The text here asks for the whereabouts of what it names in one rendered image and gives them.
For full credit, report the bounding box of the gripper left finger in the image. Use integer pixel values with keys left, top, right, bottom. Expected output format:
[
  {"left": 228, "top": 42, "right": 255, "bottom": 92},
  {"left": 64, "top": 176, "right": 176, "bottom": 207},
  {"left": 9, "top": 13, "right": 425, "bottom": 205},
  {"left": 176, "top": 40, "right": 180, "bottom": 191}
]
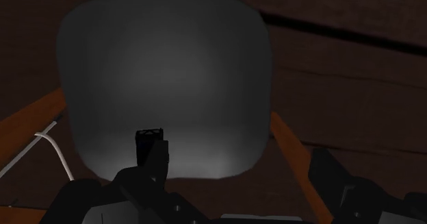
[{"left": 40, "top": 127, "right": 209, "bottom": 224}]

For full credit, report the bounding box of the orange wooden frame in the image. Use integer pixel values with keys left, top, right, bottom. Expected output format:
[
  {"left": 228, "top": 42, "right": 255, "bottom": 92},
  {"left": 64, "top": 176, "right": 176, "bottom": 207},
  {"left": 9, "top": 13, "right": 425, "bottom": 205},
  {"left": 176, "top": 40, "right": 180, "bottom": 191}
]
[{"left": 0, "top": 88, "right": 335, "bottom": 224}]

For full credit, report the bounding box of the large grey rounded cushion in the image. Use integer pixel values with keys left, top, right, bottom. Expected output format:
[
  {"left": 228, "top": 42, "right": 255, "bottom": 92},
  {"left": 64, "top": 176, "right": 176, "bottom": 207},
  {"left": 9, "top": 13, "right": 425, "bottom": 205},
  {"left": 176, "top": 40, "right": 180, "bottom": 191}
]
[{"left": 55, "top": 0, "right": 273, "bottom": 182}]

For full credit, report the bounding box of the thin white wire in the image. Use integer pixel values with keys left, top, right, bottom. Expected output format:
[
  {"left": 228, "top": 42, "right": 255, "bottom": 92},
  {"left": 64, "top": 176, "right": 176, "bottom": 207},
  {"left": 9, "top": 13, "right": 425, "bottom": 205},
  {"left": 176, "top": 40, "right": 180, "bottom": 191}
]
[{"left": 0, "top": 121, "right": 75, "bottom": 182}]

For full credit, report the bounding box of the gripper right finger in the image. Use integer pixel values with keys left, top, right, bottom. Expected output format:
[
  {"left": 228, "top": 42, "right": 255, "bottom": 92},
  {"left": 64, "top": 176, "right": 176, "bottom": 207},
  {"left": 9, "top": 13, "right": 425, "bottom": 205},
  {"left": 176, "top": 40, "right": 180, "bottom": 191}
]
[{"left": 307, "top": 147, "right": 427, "bottom": 224}]

